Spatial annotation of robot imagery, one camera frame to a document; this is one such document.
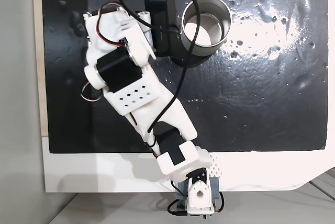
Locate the light wooden board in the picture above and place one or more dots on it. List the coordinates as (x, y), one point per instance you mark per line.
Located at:
(39, 51)

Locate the pale green steel mug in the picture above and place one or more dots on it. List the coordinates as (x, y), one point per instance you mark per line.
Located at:
(225, 29)

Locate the black rubber mat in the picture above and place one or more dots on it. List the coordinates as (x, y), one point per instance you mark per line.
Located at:
(261, 103)

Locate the grey table clamp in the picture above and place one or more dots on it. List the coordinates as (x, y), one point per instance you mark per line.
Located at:
(216, 187)

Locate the white sheet under mat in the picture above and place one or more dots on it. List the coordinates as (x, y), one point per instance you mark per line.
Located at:
(261, 171)

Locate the black oval camera box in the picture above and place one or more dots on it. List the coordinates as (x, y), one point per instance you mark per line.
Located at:
(162, 20)

